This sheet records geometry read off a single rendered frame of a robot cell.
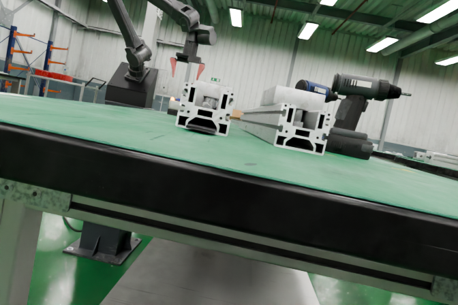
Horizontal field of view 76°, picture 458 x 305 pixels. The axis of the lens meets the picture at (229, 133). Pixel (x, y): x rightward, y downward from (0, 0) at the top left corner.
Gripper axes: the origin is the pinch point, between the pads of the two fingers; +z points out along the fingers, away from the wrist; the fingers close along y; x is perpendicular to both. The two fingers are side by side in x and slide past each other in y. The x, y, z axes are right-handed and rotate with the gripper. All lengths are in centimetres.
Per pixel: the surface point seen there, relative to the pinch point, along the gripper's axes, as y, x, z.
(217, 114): 16, -68, 12
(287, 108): 29, -68, 9
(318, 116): 35, -68, 9
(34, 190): -2, -91, 24
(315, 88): 47, -23, -3
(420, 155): 262, 208, 10
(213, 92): 13.6, -35.8, 6.0
